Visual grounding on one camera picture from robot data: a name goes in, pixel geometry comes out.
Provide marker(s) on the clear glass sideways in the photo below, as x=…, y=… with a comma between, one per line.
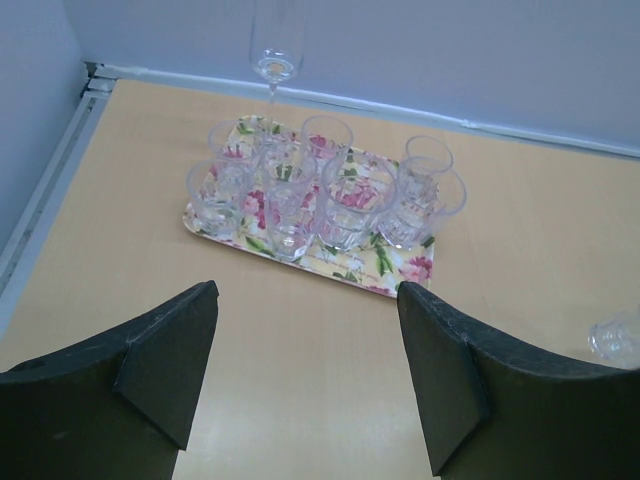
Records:
x=218, y=188

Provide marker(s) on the floral patterned tray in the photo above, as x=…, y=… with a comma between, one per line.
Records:
x=375, y=265

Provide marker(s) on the tall clear stemmed glass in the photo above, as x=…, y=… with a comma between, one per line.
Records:
x=277, y=41

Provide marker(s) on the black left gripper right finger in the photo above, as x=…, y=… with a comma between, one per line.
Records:
x=492, y=406

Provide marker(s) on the small clear glass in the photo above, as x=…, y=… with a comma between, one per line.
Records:
x=289, y=214
x=286, y=166
x=616, y=340
x=438, y=155
x=324, y=138
x=241, y=141

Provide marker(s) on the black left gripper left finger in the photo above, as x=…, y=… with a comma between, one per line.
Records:
x=118, y=405

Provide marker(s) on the large clear faceted tumbler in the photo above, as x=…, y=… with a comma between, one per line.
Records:
x=355, y=191

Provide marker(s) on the clear faceted tumbler front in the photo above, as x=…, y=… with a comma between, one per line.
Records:
x=425, y=202

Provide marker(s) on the aluminium table frame rail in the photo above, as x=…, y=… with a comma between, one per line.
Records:
x=579, y=199

